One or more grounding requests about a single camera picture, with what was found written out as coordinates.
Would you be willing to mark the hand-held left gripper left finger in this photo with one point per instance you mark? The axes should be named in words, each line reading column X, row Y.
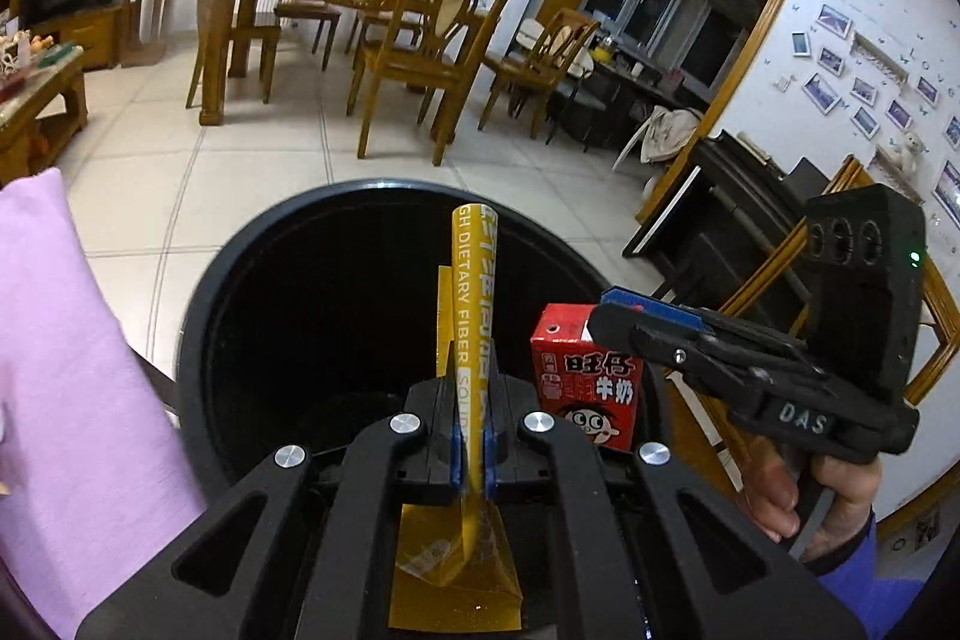
column 454, row 460

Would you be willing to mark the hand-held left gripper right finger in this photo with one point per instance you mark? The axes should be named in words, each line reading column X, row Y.
column 490, row 460

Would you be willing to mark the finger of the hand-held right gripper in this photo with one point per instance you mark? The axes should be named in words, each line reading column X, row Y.
column 652, row 304
column 660, row 347

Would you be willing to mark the red milk carton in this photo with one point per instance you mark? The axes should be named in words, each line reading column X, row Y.
column 592, row 400

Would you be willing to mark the yellow snack wrapper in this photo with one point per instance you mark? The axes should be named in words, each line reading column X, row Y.
column 472, row 310

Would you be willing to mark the black trash bin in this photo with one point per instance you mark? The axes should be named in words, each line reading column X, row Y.
column 315, row 310

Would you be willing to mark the person's right forearm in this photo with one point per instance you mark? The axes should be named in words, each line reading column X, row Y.
column 870, row 602

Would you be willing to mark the person's right hand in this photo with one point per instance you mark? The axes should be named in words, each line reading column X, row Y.
column 847, row 497

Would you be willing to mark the black piano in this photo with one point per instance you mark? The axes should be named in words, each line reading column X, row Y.
column 720, row 220

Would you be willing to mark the white teddy bear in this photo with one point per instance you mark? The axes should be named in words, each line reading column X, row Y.
column 910, row 153

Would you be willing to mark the white cloth bag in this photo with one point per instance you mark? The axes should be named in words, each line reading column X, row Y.
column 667, row 134

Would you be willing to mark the cluttered low table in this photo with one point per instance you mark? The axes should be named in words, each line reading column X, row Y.
column 615, row 85

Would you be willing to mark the purple blanket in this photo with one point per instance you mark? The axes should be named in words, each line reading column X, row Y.
column 67, row 347

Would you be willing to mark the wooden coffee table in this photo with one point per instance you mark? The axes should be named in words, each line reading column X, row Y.
column 45, row 85

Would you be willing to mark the wooden television cabinet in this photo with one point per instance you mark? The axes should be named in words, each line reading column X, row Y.
column 82, row 36

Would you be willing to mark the green flat box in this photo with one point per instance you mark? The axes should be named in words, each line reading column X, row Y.
column 61, row 55

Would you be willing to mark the red flat box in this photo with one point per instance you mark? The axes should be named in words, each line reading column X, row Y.
column 16, row 84

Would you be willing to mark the white decorative rack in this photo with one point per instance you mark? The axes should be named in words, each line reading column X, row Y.
column 9, row 57

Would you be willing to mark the group of wall photo frames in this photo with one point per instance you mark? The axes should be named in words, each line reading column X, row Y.
column 832, row 21

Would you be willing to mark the wooden door frame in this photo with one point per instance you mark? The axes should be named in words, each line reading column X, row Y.
column 784, row 10

